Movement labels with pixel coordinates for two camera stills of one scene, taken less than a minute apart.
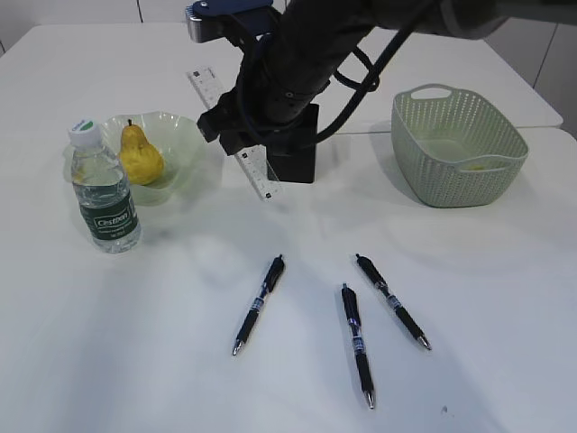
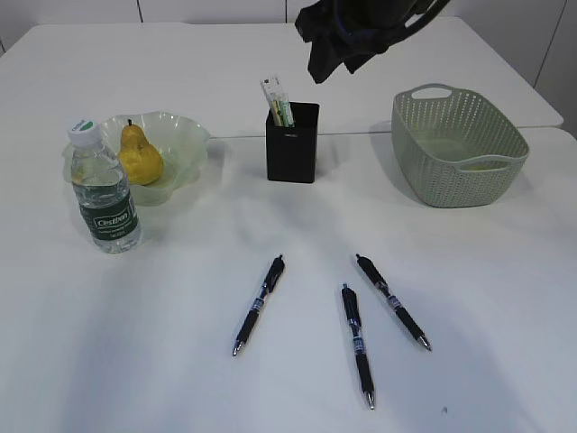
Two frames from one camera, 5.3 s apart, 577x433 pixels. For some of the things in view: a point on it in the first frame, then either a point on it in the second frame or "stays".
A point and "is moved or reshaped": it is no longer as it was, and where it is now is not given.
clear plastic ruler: x=254 y=161 is moved or reshaped
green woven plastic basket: x=453 y=149 stays
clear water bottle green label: x=103 y=192 stays
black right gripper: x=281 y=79 to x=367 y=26
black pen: x=407 y=317 stays
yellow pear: x=141 y=161 stays
